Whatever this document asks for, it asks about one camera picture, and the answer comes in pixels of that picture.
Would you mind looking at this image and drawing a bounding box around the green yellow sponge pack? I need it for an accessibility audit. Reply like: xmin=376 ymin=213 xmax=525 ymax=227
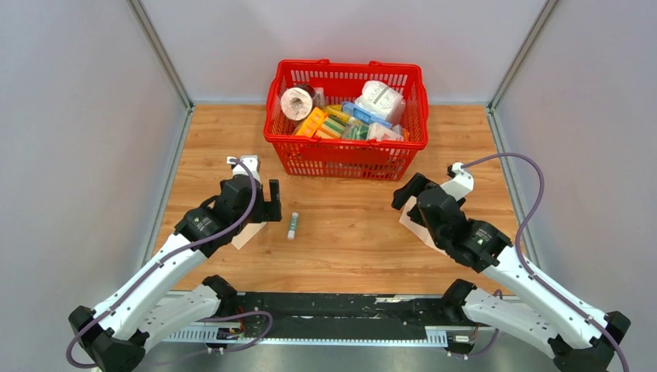
xmin=314 ymin=115 xmax=346 ymax=140

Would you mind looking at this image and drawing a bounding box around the white letter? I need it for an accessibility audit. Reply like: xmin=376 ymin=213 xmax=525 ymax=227
xmin=399 ymin=196 xmax=447 ymax=256

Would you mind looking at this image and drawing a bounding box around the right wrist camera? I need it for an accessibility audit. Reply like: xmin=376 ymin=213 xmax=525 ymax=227
xmin=441 ymin=162 xmax=474 ymax=201

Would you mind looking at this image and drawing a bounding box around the green white glue stick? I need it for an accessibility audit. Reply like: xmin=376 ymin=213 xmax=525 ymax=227
xmin=287 ymin=212 xmax=299 ymax=240

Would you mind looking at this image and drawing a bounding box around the blue plastic package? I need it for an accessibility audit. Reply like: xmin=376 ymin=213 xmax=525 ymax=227
xmin=341 ymin=102 xmax=393 ymax=129

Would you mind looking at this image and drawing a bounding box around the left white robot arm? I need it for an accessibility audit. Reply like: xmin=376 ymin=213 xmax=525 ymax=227
xmin=66 ymin=174 xmax=282 ymax=371

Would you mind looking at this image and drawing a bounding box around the cream paper envelope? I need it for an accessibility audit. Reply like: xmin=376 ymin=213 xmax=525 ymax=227
xmin=231 ymin=222 xmax=267 ymax=250

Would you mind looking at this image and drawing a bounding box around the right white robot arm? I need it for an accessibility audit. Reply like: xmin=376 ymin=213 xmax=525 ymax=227
xmin=391 ymin=172 xmax=631 ymax=371

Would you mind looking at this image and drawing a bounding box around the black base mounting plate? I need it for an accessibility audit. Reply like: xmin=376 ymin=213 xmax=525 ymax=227
xmin=218 ymin=292 xmax=475 ymax=341

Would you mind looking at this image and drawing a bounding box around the wrapped white tissue pack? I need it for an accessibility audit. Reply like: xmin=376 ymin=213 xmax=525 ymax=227
xmin=355 ymin=80 xmax=406 ymax=125

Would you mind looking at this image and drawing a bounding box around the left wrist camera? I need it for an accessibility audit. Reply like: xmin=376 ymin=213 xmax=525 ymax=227
xmin=226 ymin=155 xmax=261 ymax=183

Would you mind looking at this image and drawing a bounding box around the red plastic shopping basket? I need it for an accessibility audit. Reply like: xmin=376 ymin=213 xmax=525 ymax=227
xmin=263 ymin=59 xmax=429 ymax=181

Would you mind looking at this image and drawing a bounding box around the orange plastic box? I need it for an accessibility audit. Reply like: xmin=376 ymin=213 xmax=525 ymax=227
xmin=292 ymin=107 xmax=327 ymax=138

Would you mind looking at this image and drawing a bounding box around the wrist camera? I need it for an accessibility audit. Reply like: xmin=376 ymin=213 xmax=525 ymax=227
xmin=441 ymin=162 xmax=474 ymax=201
xmin=226 ymin=155 xmax=261 ymax=183

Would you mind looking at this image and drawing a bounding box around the white small box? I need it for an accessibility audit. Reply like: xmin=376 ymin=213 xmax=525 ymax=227
xmin=366 ymin=122 xmax=404 ymax=142

